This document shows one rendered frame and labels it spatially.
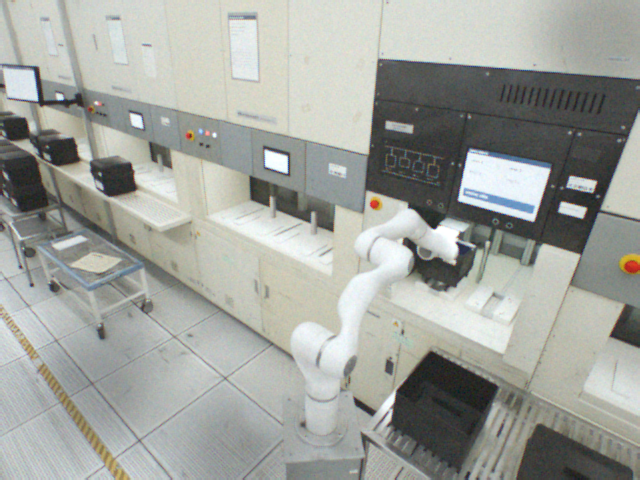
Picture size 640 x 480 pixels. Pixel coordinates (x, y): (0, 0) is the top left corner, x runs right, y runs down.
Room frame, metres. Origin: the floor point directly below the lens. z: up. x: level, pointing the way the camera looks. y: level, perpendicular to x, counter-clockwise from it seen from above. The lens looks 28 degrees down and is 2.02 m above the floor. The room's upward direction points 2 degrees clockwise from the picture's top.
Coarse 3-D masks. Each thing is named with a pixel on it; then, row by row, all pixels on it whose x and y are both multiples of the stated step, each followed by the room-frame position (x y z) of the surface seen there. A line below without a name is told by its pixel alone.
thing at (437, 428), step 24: (432, 360) 1.15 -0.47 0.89; (408, 384) 1.03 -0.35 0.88; (432, 384) 1.13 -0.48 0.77; (456, 384) 1.08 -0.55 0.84; (480, 384) 1.02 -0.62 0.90; (408, 408) 0.91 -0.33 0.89; (432, 408) 1.02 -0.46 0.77; (456, 408) 1.00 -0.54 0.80; (480, 408) 1.01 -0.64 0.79; (408, 432) 0.90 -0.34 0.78; (432, 432) 0.85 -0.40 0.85; (456, 432) 0.80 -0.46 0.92; (456, 456) 0.79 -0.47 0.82
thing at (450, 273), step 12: (456, 228) 1.66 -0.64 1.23; (468, 252) 1.61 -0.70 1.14; (420, 264) 1.69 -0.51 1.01; (432, 264) 1.65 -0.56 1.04; (444, 264) 1.61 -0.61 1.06; (456, 264) 1.58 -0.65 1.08; (468, 264) 1.65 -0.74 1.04; (432, 276) 1.64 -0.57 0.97; (444, 276) 1.61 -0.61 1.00; (456, 276) 1.57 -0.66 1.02; (444, 288) 1.60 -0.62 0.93
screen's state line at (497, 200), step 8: (464, 192) 1.41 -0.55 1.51; (472, 192) 1.39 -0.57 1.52; (480, 192) 1.37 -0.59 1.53; (488, 200) 1.35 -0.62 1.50; (496, 200) 1.33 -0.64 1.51; (504, 200) 1.32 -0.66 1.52; (512, 200) 1.30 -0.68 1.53; (512, 208) 1.29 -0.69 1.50; (520, 208) 1.28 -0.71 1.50; (528, 208) 1.26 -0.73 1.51
